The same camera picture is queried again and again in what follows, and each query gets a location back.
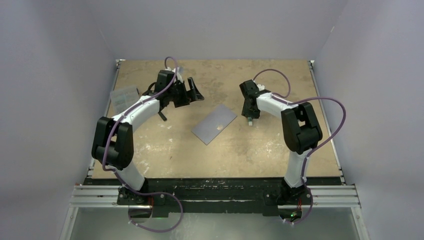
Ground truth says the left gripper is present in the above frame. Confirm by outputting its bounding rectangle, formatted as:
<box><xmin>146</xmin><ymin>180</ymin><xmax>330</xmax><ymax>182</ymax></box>
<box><xmin>167</xmin><ymin>78</ymin><xmax>203</xmax><ymax>108</ymax></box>

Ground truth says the grey envelope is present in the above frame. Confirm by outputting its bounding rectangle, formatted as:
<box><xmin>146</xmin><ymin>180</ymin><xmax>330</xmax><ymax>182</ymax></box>
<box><xmin>191</xmin><ymin>104</ymin><xmax>237</xmax><ymax>145</ymax></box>

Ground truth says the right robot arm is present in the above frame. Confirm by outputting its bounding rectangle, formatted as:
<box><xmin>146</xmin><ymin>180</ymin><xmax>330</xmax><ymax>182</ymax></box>
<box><xmin>239</xmin><ymin>80</ymin><xmax>323</xmax><ymax>204</ymax></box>

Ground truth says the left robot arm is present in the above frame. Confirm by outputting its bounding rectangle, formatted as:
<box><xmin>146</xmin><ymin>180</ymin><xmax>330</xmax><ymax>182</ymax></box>
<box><xmin>91</xmin><ymin>67</ymin><xmax>205</xmax><ymax>205</ymax></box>

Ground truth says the black hammer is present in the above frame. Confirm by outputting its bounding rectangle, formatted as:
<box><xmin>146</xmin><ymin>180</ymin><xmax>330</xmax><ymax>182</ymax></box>
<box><xmin>158</xmin><ymin>112</ymin><xmax>168</xmax><ymax>122</ymax></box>

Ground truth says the clear plastic organizer box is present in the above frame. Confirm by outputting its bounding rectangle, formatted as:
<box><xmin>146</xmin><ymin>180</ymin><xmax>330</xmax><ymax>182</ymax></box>
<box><xmin>110</xmin><ymin>85</ymin><xmax>140</xmax><ymax>115</ymax></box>

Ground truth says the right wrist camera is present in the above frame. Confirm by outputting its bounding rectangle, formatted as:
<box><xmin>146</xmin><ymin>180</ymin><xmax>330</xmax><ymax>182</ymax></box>
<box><xmin>256</xmin><ymin>84</ymin><xmax>266</xmax><ymax>91</ymax></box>

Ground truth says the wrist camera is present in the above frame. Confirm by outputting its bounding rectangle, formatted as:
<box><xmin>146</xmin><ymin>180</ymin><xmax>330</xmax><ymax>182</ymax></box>
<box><xmin>256</xmin><ymin>84</ymin><xmax>266</xmax><ymax>91</ymax></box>
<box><xmin>166</xmin><ymin>66</ymin><xmax>184</xmax><ymax>82</ymax></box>

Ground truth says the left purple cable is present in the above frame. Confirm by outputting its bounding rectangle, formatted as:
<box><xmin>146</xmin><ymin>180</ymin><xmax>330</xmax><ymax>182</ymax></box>
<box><xmin>100</xmin><ymin>56</ymin><xmax>185</xmax><ymax>233</ymax></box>

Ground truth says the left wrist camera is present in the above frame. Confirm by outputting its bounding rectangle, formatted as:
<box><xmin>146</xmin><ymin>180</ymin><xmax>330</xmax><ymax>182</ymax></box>
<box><xmin>166</xmin><ymin>66</ymin><xmax>184</xmax><ymax>82</ymax></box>

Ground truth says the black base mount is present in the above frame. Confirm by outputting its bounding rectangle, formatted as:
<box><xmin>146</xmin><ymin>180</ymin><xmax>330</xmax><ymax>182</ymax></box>
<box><xmin>76</xmin><ymin>177</ymin><xmax>342</xmax><ymax>218</ymax></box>

